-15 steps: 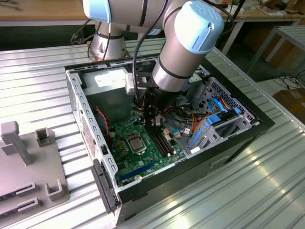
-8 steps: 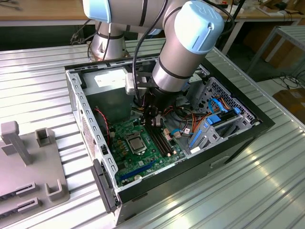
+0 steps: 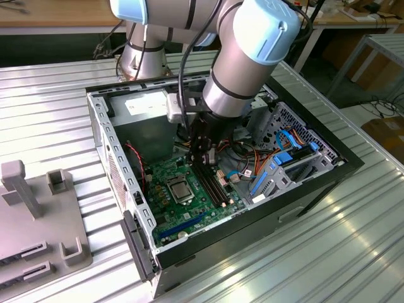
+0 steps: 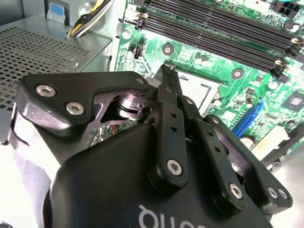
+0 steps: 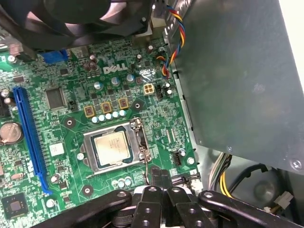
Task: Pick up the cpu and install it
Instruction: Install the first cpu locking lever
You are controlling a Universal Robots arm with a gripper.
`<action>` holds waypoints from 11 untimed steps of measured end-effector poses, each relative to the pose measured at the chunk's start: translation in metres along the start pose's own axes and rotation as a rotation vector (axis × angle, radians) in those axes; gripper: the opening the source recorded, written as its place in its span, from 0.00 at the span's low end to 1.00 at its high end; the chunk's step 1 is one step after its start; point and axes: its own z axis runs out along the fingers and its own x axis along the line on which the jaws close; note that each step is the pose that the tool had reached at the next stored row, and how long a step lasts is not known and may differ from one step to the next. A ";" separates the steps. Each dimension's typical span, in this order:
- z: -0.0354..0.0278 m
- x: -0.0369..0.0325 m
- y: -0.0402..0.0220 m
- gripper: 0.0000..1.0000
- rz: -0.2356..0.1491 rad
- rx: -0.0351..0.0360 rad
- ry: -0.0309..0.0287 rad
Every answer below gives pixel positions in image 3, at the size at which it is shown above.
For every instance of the silver coin battery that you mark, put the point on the silver coin battery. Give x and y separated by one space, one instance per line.
182 234

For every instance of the brown square inductor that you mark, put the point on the brown square inductor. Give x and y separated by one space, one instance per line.
164 202
158 188
161 195

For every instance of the black tripod stand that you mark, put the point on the black tripod stand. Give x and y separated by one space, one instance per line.
316 14

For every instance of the white board connector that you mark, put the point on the white board connector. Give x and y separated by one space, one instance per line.
234 179

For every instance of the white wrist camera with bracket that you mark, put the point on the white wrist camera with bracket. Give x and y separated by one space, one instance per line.
173 107

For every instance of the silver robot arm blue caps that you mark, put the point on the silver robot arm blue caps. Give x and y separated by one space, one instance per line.
240 72

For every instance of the grey parts rack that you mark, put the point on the grey parts rack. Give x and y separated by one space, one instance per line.
47 221

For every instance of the grey perforated disk cage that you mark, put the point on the grey perforated disk cage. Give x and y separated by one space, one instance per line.
285 115

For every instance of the grey metal disk bay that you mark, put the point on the grey metal disk bay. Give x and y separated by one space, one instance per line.
259 104

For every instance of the grey power supply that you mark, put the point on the grey power supply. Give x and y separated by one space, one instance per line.
142 135

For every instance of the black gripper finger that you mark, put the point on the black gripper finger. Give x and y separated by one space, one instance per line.
199 151

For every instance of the blue disk carrier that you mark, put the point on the blue disk carrier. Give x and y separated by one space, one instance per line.
282 158

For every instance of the brown cardboard box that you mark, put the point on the brown cardboard box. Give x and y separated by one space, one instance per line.
386 135

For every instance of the black open PC case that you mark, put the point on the black open PC case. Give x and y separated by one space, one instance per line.
252 233

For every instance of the grey metal frame table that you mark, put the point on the grey metal frame table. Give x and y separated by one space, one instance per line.
389 42

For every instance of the black RAM slot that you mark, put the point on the black RAM slot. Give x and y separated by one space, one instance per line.
217 186
209 186
205 186
213 186

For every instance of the blue expansion slot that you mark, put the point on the blue expansion slot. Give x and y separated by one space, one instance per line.
184 224

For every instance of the flat cardboard tray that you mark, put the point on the flat cardboard tray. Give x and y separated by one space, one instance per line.
356 15

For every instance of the blue plastic rail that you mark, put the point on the blue plastic rail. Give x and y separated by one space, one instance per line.
260 183

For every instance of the green motherboard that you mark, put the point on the green motherboard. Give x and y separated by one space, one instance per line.
199 217

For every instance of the long wooden desk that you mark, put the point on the long wooden desk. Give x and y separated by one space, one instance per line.
331 19

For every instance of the silver CPU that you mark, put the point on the silver CPU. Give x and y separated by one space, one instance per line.
180 192

